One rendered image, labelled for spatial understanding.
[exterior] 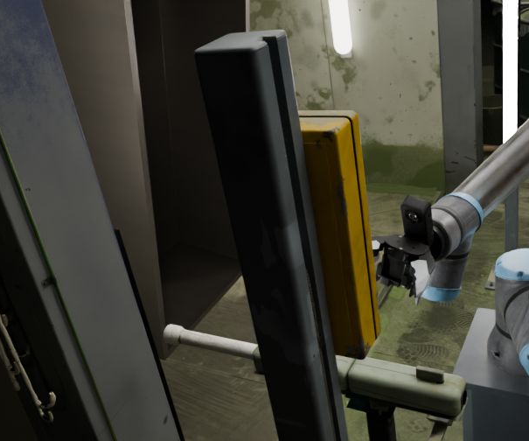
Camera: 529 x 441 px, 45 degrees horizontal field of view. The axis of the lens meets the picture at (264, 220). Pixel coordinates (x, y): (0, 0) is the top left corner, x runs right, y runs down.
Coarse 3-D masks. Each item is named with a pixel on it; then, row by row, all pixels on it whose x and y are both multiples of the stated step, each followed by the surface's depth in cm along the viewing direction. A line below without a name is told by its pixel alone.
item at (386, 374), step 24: (168, 336) 104; (192, 336) 102; (216, 336) 101; (360, 360) 89; (384, 360) 88; (360, 384) 86; (384, 384) 85; (408, 384) 83; (432, 384) 82; (456, 384) 82; (384, 408) 87; (408, 408) 85; (432, 408) 82; (456, 408) 81; (384, 432) 90
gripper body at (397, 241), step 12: (396, 240) 108; (408, 240) 108; (420, 240) 108; (444, 240) 112; (384, 252) 108; (396, 252) 106; (408, 252) 105; (420, 252) 105; (432, 252) 114; (384, 264) 109; (396, 264) 107; (408, 264) 105; (384, 276) 109; (396, 276) 108; (408, 276) 106; (408, 288) 108
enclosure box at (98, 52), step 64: (64, 0) 154; (128, 0) 147; (192, 0) 207; (64, 64) 165; (128, 64) 154; (192, 64) 219; (128, 128) 165; (192, 128) 233; (128, 192) 177; (192, 192) 249; (128, 256) 191; (192, 256) 257; (192, 320) 225
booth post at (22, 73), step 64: (0, 0) 85; (0, 64) 86; (0, 128) 87; (64, 128) 96; (0, 192) 88; (64, 192) 98; (0, 256) 95; (64, 256) 99; (64, 320) 100; (128, 320) 113; (64, 384) 105; (128, 384) 114
